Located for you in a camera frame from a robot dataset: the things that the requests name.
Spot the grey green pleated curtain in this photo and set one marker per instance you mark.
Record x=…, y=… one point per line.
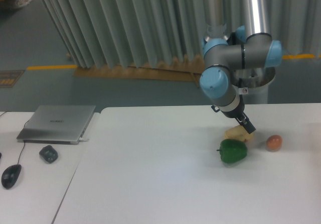
x=125, y=32

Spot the pale bread loaf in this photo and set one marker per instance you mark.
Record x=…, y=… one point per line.
x=238, y=133

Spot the brown egg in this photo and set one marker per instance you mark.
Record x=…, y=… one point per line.
x=274, y=143

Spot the white usb plug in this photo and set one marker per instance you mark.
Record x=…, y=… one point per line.
x=83, y=140

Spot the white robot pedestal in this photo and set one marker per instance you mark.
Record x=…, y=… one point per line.
x=253, y=84

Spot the silver closed laptop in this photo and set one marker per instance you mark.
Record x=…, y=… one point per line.
x=57, y=124

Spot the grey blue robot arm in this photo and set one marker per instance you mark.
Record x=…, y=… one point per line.
x=249, y=47

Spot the green bell pepper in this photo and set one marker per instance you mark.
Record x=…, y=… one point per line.
x=232, y=151

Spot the brown cardboard sheet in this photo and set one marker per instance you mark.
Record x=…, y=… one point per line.
x=186, y=71

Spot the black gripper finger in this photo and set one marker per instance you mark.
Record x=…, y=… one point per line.
x=245, y=122

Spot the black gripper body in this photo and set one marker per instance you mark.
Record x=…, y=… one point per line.
x=229, y=103

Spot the black computer mouse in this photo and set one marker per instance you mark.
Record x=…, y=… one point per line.
x=10, y=176

